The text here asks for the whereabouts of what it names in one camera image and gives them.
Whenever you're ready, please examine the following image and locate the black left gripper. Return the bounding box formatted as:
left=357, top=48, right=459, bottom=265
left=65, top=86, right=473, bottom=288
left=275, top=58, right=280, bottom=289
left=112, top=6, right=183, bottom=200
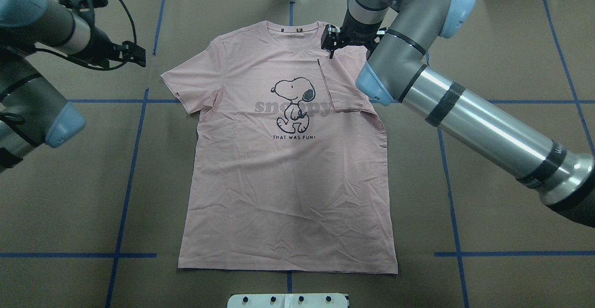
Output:
left=57, top=0, right=146, bottom=67

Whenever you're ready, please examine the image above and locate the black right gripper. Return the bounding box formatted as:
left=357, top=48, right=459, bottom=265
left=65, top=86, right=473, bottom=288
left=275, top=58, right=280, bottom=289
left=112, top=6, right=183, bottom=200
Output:
left=321, top=24, right=387, bottom=59

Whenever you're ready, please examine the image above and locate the pink Snoopy t-shirt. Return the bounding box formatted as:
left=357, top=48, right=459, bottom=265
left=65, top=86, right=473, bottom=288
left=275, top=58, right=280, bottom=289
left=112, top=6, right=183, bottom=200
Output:
left=161, top=21, right=398, bottom=274

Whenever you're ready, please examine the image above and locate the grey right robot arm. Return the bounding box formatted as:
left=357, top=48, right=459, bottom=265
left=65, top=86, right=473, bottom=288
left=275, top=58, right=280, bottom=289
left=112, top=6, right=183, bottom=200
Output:
left=321, top=0, right=595, bottom=227

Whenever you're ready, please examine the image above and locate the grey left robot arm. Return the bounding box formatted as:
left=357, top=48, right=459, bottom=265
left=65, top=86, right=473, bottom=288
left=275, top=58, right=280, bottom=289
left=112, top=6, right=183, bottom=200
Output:
left=0, top=0, right=146, bottom=171

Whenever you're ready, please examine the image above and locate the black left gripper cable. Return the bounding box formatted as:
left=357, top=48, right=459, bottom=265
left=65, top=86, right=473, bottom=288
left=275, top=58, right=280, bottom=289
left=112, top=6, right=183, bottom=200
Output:
left=28, top=0, right=138, bottom=72

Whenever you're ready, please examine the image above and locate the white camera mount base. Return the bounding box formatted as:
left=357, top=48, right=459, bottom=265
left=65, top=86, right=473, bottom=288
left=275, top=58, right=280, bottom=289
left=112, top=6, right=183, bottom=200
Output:
left=227, top=293, right=350, bottom=308

